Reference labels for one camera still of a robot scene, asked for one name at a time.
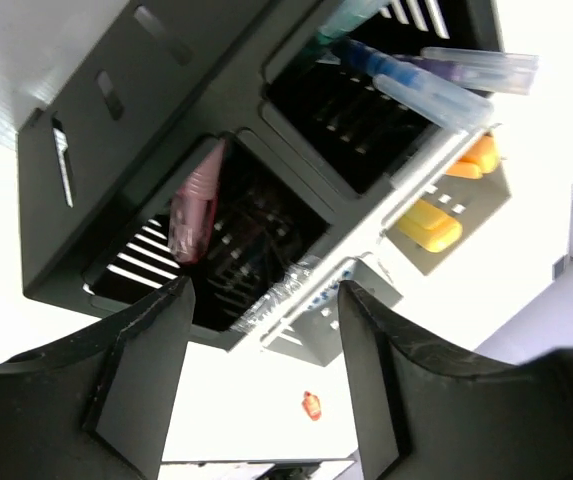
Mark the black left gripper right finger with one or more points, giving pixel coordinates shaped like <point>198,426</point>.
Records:
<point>425,408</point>

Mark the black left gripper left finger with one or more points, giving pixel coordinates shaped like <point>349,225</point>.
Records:
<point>97,403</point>

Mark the blue white tape roll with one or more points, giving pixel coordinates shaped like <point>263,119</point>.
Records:
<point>293,280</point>

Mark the yellow highlighter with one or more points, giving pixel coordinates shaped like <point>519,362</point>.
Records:
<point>429,227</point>

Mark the pink highlighter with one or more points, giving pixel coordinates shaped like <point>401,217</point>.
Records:
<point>193,209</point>

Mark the orange capped highlighter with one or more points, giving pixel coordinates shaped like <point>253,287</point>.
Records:
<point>482,158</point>

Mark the blue gel pen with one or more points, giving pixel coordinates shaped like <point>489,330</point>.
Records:
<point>444,103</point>

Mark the purple gel pen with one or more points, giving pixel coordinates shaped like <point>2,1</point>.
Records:
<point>479,70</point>

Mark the green gel pen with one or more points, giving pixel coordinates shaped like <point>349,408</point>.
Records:
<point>349,15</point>

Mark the green capped highlighter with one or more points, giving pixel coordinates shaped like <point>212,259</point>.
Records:
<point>252,245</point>

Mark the white slotted organizer box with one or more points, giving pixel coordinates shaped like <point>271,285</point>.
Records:
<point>389,264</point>

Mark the black slotted organizer box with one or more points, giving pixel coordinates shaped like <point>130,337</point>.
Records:
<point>132,121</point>

